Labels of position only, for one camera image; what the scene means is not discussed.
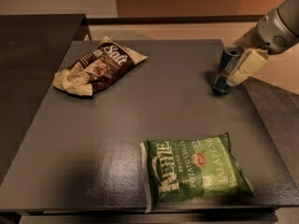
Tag green jalapeno chip bag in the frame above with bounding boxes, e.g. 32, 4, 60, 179
140, 133, 253, 212

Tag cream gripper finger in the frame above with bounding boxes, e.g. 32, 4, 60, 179
227, 49, 268, 87
234, 28, 258, 49

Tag redbull can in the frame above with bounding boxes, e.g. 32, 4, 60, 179
212, 45, 244, 95

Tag brown salt chip bag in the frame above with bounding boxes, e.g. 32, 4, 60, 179
52, 36, 147, 96

